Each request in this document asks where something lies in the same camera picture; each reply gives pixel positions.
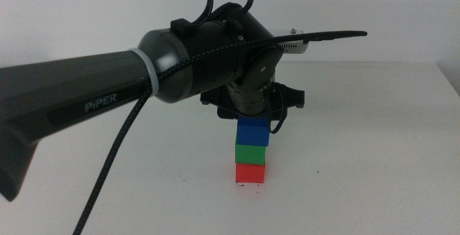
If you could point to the blue cube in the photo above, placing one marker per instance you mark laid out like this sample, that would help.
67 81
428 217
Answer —
252 134

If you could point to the green cube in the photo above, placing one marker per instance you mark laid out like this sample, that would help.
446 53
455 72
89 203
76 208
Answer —
250 154

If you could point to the red cube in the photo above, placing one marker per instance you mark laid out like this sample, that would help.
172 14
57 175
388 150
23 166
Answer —
250 173

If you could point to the black left Piper arm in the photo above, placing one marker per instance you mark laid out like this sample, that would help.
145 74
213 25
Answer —
72 80

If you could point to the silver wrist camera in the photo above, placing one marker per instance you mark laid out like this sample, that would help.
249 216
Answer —
293 46

